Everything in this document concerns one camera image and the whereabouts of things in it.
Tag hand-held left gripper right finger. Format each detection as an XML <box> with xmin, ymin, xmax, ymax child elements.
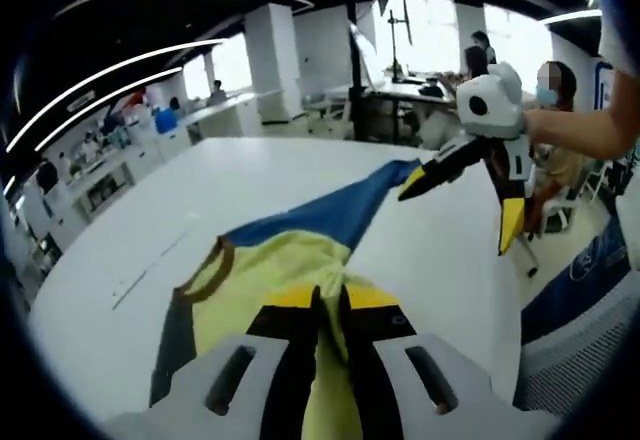
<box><xmin>342</xmin><ymin>283</ymin><xmax>519</xmax><ymax>440</ymax></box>

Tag white counter cabinets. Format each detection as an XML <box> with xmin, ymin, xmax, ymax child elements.
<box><xmin>64</xmin><ymin>92</ymin><xmax>262</xmax><ymax>222</ymax></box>

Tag grey office chair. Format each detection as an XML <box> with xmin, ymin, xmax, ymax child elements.
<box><xmin>514</xmin><ymin>279</ymin><xmax>640</xmax><ymax>412</ymax></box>

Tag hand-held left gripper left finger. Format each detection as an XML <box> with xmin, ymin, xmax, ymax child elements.
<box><xmin>107</xmin><ymin>283</ymin><xmax>322</xmax><ymax>440</ymax></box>

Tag dark desk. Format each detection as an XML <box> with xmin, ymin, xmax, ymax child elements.
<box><xmin>369</xmin><ymin>74</ymin><xmax>464</xmax><ymax>107</ymax></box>

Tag white plastic chair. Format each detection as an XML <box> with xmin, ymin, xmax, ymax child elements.
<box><xmin>519</xmin><ymin>192</ymin><xmax>577</xmax><ymax>279</ymax></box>

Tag black light stand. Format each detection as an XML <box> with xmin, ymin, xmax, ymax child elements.
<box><xmin>346</xmin><ymin>2</ymin><xmax>375</xmax><ymax>142</ymax></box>

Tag yellow blue grey garment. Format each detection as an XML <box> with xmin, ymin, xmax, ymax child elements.
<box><xmin>149</xmin><ymin>158</ymin><xmax>427</xmax><ymax>440</ymax></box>

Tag blue storage box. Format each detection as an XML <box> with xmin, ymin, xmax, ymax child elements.
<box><xmin>154</xmin><ymin>109</ymin><xmax>180</xmax><ymax>134</ymax></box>

